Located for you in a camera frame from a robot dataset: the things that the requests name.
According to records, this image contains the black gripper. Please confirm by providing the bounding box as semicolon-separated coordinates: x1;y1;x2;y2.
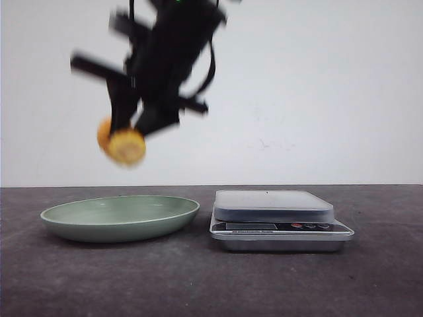
70;1;227;137

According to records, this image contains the yellow corn cob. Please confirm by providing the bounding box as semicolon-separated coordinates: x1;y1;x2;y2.
96;117;146;166

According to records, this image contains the light green plate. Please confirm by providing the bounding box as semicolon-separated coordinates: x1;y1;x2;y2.
40;195;200;243

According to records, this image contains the silver digital kitchen scale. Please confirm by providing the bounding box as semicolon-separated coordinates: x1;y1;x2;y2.
210;190;354;252

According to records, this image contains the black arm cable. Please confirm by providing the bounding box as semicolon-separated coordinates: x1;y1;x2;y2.
180;39;217;98

